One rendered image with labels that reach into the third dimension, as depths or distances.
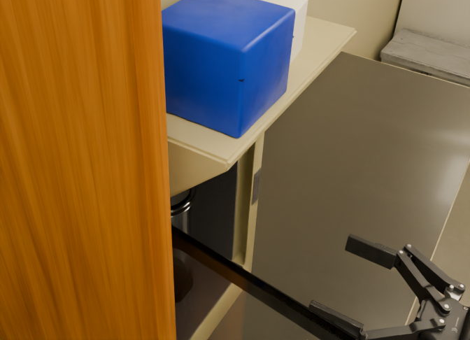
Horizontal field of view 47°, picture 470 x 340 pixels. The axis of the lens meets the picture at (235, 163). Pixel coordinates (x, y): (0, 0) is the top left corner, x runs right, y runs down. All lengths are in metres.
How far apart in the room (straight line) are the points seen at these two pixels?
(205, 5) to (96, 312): 0.33
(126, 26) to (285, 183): 1.01
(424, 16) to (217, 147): 3.30
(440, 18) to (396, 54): 0.45
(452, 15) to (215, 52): 3.28
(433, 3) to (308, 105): 2.18
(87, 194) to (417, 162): 1.12
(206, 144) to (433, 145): 1.13
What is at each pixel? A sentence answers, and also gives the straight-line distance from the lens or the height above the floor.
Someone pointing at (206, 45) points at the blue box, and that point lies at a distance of 0.45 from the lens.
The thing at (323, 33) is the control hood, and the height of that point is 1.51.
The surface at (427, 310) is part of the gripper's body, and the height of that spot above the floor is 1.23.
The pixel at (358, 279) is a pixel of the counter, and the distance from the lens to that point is 1.14.
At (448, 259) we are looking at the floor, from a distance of 2.61.
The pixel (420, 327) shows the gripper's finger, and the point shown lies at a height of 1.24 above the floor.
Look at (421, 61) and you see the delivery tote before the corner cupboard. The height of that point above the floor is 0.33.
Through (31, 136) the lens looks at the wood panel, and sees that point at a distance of 0.48.
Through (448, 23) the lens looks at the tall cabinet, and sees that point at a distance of 3.71.
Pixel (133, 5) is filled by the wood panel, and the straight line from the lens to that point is 0.34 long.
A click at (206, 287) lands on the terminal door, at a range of 0.58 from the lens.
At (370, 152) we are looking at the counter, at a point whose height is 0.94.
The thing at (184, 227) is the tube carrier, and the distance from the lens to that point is 0.86.
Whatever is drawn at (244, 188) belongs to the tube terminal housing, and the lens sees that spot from 0.94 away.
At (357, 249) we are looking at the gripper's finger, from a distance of 0.81.
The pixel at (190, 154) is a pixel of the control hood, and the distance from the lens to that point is 0.48.
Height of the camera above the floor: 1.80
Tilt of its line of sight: 39 degrees down
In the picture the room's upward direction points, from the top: 3 degrees clockwise
